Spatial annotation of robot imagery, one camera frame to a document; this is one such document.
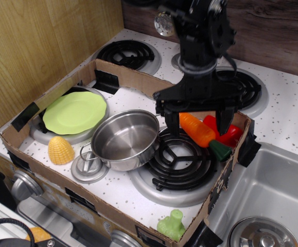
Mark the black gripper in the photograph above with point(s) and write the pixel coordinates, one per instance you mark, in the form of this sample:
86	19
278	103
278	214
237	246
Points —
196	93

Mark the orange toy carrot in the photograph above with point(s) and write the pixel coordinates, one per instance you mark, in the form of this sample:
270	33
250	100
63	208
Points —
204	136

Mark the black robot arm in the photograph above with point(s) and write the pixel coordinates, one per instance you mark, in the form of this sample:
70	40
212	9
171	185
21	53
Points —
205	36

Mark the light green plastic plate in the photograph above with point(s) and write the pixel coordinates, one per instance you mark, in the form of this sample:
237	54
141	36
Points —
75	112

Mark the red toy pepper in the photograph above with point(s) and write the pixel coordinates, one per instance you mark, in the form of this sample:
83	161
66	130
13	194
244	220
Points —
230	138

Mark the front right black burner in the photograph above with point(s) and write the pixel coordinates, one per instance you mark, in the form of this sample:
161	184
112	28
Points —
180	174

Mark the black burner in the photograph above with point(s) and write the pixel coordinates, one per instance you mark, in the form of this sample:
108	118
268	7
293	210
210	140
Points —
180	174
255	97
132	54

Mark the back right black burner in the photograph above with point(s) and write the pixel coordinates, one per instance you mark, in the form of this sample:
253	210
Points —
255	97

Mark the silver back stove knob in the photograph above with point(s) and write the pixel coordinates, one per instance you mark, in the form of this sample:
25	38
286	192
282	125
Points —
175	61

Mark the silver stove knob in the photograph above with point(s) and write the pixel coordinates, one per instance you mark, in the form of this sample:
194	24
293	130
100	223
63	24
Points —
86	168
175	61

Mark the stainless steel pot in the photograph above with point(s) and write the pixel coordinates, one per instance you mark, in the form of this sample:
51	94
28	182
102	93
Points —
126	140

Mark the back left black burner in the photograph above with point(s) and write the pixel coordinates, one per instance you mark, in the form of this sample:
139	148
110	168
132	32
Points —
132	54

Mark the hanging silver strainer ladle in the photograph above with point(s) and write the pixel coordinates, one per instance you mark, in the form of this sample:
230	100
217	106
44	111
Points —
163	24

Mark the silver sink basin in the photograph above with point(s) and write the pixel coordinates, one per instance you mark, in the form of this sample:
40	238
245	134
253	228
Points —
268	187

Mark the green toy broccoli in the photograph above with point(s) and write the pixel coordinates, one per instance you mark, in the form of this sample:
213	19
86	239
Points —
172	226

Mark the silver front stove knob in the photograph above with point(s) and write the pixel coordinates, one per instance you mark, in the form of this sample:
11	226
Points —
86	168

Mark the yellow toy corn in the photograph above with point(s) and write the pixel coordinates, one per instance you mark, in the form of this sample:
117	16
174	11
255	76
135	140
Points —
60	151

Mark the silver oven knob right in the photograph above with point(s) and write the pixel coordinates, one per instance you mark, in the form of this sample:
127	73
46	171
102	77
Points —
121	239

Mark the silver oven knob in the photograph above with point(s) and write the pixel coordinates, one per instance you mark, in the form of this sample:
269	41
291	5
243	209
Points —
121	239
25	186

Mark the brown cardboard fence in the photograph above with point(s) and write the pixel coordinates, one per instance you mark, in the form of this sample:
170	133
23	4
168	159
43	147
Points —
127	173

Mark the silver oven knob left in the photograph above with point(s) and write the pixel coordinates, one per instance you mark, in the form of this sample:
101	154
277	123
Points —
25	186

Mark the orange toy bottom left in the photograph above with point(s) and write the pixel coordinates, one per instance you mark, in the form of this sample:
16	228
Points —
39	234

